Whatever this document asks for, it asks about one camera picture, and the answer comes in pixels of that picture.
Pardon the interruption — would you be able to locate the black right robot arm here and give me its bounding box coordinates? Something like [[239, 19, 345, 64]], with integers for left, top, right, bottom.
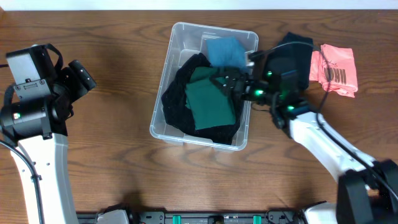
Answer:
[[210, 58, 397, 223]]

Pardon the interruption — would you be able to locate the dark navy garment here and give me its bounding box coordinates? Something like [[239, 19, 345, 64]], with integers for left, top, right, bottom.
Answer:
[[265, 32, 313, 90]]

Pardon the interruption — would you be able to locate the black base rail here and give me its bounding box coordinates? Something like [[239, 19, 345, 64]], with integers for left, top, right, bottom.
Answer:
[[77, 204, 306, 224]]

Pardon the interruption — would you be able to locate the clear plastic storage bin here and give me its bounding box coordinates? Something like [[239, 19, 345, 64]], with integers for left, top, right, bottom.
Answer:
[[149, 22, 259, 152]]

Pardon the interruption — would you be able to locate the blue cloth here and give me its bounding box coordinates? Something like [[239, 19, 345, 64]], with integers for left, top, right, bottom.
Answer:
[[206, 37, 247, 70]]

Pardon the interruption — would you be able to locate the pink shirt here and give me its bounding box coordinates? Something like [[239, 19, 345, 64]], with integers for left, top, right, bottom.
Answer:
[[309, 44, 358, 98]]

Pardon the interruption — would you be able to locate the black knit garment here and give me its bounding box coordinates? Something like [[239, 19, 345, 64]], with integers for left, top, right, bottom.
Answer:
[[161, 53, 243, 145]]

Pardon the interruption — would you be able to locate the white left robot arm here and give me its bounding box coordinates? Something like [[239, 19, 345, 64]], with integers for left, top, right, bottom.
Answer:
[[1, 44, 96, 223]]

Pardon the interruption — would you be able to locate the dark green garment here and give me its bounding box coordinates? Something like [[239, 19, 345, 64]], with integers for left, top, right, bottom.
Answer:
[[185, 67, 236, 130]]

